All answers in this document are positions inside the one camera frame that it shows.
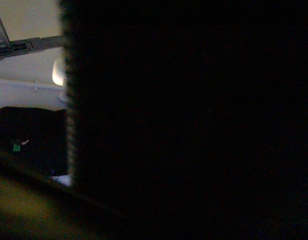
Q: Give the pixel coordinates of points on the black printed t-shirt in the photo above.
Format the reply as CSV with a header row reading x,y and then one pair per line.
x,y
189,119

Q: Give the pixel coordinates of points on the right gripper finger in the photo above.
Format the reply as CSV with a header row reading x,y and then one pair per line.
x,y
33,208

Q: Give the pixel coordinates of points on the grey metal clothes rack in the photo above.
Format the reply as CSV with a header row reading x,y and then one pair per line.
x,y
15,48

